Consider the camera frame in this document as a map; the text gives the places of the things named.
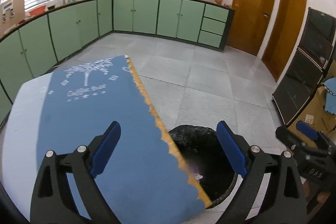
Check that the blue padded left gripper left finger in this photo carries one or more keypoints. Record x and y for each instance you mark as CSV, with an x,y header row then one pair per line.
x,y
102,147

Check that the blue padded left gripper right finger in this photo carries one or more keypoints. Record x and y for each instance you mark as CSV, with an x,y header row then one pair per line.
x,y
230,146

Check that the black lined trash bin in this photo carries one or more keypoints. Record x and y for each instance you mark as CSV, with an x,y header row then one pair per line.
x,y
204,155

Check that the green lower kitchen cabinets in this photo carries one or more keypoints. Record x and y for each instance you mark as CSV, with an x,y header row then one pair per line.
x,y
44,41

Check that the right hand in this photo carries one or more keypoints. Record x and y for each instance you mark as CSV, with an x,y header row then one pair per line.
x,y
315,197

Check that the brown cardboard carton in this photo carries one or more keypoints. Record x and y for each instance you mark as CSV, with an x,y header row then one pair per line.
x,y
320,111

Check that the blue tree-print tablecloth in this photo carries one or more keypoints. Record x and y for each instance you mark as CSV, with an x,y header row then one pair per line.
x,y
85,145

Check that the black glass cabinet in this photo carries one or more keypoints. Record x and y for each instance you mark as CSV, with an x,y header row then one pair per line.
x,y
307,67

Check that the brown wooden door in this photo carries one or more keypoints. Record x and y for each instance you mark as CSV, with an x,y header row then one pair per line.
x,y
284,35
249,24

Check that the red plastic basin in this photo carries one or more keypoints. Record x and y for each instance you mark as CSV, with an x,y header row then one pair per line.
x,y
37,11

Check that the brown cardboard box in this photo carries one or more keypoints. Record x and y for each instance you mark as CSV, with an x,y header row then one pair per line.
x,y
12,12

